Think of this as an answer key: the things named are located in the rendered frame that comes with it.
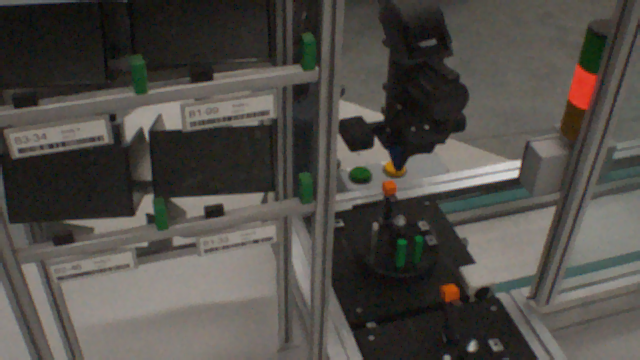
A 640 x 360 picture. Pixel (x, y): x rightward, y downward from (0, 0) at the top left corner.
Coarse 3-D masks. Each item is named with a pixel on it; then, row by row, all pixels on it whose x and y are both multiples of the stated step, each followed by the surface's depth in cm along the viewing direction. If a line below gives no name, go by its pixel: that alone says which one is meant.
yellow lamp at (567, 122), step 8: (568, 104) 91; (568, 112) 91; (576, 112) 90; (584, 112) 89; (568, 120) 92; (576, 120) 90; (560, 128) 94; (568, 128) 92; (576, 128) 91; (568, 136) 92; (576, 136) 92
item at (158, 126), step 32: (160, 128) 82; (224, 128) 74; (256, 128) 74; (160, 160) 74; (192, 160) 74; (224, 160) 75; (256, 160) 75; (160, 192) 75; (192, 192) 75; (224, 192) 76; (256, 192) 76
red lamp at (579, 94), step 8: (576, 72) 88; (584, 72) 87; (576, 80) 88; (584, 80) 87; (592, 80) 86; (576, 88) 89; (584, 88) 88; (592, 88) 87; (568, 96) 91; (576, 96) 89; (584, 96) 88; (576, 104) 89; (584, 104) 89
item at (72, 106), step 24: (168, 72) 79; (216, 72) 81; (264, 72) 63; (288, 72) 63; (312, 72) 64; (48, 96) 76; (72, 96) 60; (96, 96) 60; (120, 96) 60; (144, 96) 61; (168, 96) 61; (192, 96) 62; (0, 120) 58; (24, 120) 59; (48, 120) 59; (240, 216) 72; (264, 216) 73; (96, 240) 69; (120, 240) 70; (144, 240) 71
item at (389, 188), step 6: (390, 180) 114; (384, 186) 113; (390, 186) 113; (396, 186) 113; (384, 192) 114; (390, 192) 113; (396, 192) 114; (384, 198) 115; (390, 198) 113; (396, 198) 113; (384, 204) 116; (390, 204) 116; (384, 210) 116; (390, 210) 117; (384, 216) 117; (390, 216) 118
